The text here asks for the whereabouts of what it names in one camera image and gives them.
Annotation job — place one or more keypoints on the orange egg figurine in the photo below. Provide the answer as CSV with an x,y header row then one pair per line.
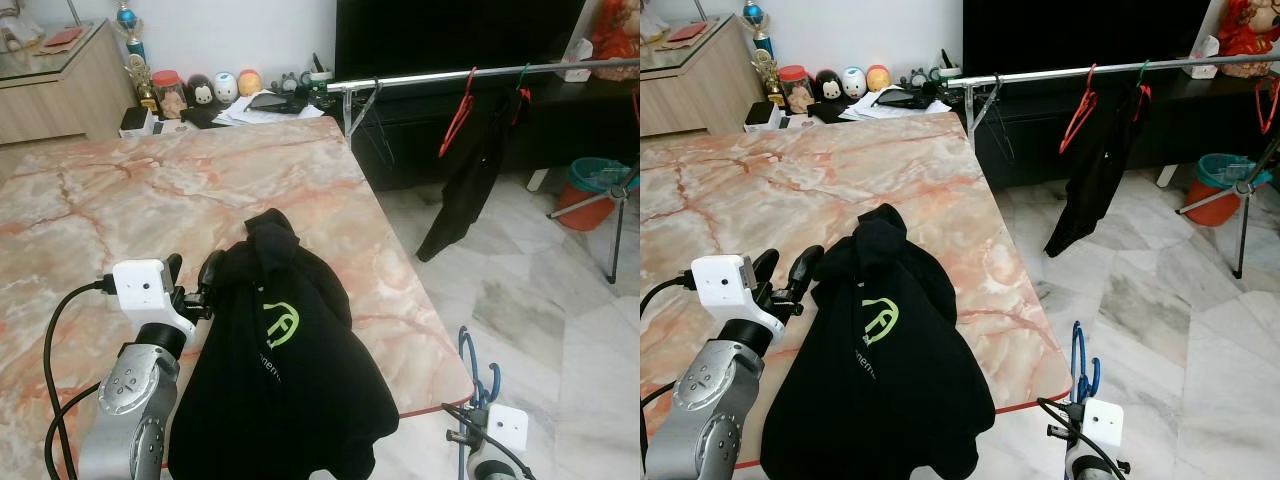
x,y
250,83
878,78

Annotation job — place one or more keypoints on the black garment with red trim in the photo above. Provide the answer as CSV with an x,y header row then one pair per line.
x,y
470,190
1095,180

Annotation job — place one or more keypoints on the marble-pattern folding table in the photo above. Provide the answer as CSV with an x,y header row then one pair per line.
x,y
780,180
150,190

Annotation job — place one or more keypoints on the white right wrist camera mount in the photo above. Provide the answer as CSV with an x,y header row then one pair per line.
x,y
1102,425
507,430

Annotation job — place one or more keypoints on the orange bin with teal liner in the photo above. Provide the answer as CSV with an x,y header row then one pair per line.
x,y
590,195
1215,190

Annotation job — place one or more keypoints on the light wooden cabinet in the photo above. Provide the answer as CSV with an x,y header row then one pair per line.
x,y
690,95
60,100

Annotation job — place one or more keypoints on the red robed statue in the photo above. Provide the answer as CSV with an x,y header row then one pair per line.
x,y
615,35
1250,30

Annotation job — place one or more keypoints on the red-lidded jar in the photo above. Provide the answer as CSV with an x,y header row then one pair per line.
x,y
796,90
170,95

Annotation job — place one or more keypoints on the green plastic hanger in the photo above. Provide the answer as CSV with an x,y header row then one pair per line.
x,y
523,75
1143,72

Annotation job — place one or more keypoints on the red plastic hanger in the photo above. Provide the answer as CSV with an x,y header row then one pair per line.
x,y
1083,108
1266,105
462,112

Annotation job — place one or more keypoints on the white egg figurine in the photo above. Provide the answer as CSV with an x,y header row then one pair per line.
x,y
854,82
226,87

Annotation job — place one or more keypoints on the stack of white papers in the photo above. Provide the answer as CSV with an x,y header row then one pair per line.
x,y
240,116
865,111

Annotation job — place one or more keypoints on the white tissue box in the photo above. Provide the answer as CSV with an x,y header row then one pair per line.
x,y
577,62
1205,58

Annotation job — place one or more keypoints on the green and white mug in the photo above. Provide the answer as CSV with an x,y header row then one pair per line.
x,y
320,80
945,72

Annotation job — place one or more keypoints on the small white box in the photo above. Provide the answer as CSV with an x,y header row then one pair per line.
x,y
762,116
135,120

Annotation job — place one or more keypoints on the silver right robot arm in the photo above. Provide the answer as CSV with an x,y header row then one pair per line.
x,y
1095,470
490,470

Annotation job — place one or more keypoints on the black television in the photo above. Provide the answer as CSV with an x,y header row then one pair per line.
x,y
1080,30
450,35

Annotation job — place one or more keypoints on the black mouse egg figurine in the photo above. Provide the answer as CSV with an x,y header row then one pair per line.
x,y
829,87
201,93

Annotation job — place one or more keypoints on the blue plastic hanger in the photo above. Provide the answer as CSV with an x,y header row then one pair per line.
x,y
466,370
1075,350

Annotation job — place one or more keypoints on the black TV console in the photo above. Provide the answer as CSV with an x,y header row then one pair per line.
x,y
1200,120
560,120

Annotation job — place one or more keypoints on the blue trophy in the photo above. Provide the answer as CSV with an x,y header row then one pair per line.
x,y
128,25
757,20

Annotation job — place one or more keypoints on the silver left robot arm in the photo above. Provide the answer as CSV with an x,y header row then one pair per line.
x,y
135,390
715,400

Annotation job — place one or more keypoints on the black hoodie with green logo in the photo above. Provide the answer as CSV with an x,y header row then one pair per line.
x,y
300,400
900,400

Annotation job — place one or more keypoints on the black tablet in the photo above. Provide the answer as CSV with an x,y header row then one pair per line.
x,y
900,97
272,101

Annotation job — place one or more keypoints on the small gold trophy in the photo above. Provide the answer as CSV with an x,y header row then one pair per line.
x,y
140,85
768,80

